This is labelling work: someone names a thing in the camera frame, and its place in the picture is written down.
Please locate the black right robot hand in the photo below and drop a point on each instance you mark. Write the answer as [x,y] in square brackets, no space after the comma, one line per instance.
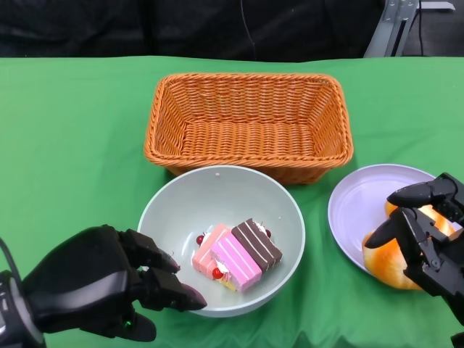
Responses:
[446,275]

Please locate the orange wicker basket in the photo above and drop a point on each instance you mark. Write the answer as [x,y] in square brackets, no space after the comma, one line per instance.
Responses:
[250,145]

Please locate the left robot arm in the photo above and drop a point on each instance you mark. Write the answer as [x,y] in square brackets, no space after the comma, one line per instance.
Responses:
[11,319]

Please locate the round orange striped bread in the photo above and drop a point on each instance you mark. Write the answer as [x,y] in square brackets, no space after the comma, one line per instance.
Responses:
[384,264]

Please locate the lavender plate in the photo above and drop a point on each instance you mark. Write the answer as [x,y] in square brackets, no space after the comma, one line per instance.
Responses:
[355,203]

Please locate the green tablecloth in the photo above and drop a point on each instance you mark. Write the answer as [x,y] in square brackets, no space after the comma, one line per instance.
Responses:
[72,108]

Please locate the oblong orange striped bread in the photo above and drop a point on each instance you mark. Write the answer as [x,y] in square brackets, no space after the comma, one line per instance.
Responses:
[440,223]

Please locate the grey metal stand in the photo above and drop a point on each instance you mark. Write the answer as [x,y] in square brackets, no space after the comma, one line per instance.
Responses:
[382,32]

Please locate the black backdrop cloth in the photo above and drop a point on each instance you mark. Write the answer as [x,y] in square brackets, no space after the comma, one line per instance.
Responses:
[108,29]

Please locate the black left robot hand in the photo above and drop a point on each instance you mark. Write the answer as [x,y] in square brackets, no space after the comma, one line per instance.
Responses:
[90,282]

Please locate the magenta striped cake slice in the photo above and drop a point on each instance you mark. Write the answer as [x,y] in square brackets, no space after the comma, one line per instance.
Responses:
[237,261]

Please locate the brown chocolate cake slice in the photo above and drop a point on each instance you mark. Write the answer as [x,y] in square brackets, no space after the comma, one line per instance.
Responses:
[257,244]

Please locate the pale green bowl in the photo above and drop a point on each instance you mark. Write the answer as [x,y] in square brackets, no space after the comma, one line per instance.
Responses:
[188,206]

